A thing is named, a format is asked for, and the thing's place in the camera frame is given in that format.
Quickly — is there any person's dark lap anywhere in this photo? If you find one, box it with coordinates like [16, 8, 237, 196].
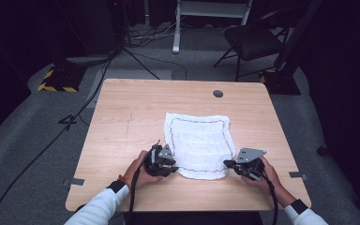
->
[123, 211, 264, 225]

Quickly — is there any bundle of floor cables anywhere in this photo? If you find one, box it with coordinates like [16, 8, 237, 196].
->
[123, 17, 184, 49]

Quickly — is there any black equipment cabinet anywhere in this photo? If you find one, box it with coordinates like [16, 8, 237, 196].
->
[55, 0, 127, 65]

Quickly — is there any black tripod leg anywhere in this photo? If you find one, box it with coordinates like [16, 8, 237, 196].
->
[121, 46, 161, 81]

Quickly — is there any black folding chair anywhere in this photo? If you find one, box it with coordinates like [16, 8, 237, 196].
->
[213, 8, 291, 83]

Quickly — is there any left hand-held gripper black cable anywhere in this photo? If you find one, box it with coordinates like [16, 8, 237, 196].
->
[127, 140, 162, 225]

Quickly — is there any small round black object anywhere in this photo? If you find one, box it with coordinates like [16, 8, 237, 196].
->
[316, 145, 330, 158]

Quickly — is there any person's left hand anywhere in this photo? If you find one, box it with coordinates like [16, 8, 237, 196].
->
[123, 150, 165, 190]

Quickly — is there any white metal stand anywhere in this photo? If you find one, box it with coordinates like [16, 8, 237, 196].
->
[172, 0, 254, 55]

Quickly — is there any black yellow striped base plate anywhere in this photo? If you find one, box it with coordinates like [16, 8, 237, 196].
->
[37, 64, 87, 94]

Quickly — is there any thin black floor cable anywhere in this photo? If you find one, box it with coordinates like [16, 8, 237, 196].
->
[127, 50, 188, 81]

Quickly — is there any hand-held gripper black cable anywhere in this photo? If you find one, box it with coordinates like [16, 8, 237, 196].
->
[255, 170, 279, 225]
[127, 140, 162, 225]

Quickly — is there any black stand with striped base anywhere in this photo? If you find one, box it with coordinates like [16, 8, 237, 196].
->
[259, 0, 323, 96]

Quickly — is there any grey tape piece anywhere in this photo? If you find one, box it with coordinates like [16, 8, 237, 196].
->
[289, 171, 309, 181]
[63, 177, 86, 188]

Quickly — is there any person's right hand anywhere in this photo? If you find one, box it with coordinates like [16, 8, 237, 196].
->
[240, 156, 283, 197]

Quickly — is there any long black floor cable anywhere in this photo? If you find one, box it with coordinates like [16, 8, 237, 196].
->
[0, 54, 117, 225]

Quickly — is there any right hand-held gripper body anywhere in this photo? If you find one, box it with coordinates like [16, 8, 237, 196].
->
[234, 147, 267, 182]

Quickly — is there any white towel with dark stitching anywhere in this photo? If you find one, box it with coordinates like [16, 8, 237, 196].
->
[163, 112, 239, 181]

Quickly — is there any right hand-held gripper black cable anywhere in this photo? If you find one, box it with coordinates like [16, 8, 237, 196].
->
[255, 170, 279, 225]

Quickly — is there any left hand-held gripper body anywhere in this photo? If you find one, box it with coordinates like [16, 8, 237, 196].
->
[143, 143, 177, 178]

